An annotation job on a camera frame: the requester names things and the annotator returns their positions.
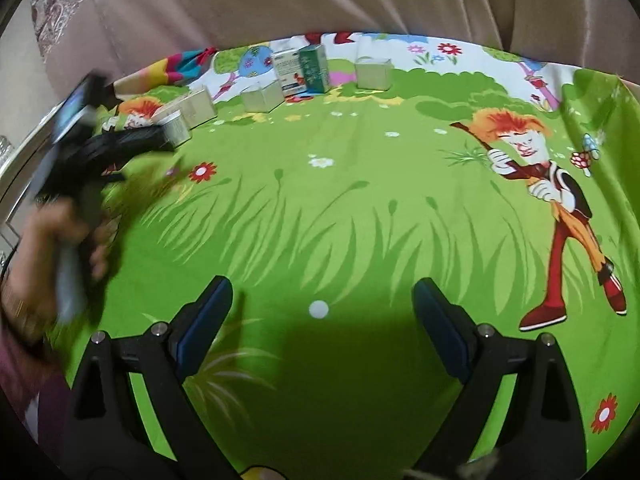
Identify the small beige box far right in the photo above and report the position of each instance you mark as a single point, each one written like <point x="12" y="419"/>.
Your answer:
<point x="374" y="73"/>

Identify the small beige cube box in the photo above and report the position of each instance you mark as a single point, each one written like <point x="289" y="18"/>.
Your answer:
<point x="262" y="97"/>

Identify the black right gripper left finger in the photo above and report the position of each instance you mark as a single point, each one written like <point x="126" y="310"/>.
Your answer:
<point x="104" y="436"/>

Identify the white ornate cabinet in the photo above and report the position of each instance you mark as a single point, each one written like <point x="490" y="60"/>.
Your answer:
<point x="17" y="169"/>

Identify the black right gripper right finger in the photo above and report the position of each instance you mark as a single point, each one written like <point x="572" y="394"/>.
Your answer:
<point x="542" y="435"/>

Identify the green cartoon print cloth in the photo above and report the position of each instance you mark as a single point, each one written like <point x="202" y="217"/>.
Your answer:
<point x="480" y="169"/>

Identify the maroon sleeve forearm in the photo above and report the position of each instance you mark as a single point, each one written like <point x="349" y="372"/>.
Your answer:
<point x="35" y="386"/>

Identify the white made-in-china box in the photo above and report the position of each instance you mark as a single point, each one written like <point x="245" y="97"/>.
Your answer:
<point x="175" y="127"/>

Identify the white medicine box with barcode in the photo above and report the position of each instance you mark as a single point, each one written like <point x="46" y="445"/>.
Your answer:
<point x="289" y="72"/>

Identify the person's left hand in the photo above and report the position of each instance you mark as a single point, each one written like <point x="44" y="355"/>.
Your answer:
<point x="28" y="292"/>

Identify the green carton box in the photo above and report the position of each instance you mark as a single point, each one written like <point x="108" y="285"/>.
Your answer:
<point x="315" y="68"/>

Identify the beige curtain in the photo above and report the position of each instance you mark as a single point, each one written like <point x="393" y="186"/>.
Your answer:
<point x="121" y="36"/>

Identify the large beige cardboard box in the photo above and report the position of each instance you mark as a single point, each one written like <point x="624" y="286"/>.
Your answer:
<point x="197" y="107"/>

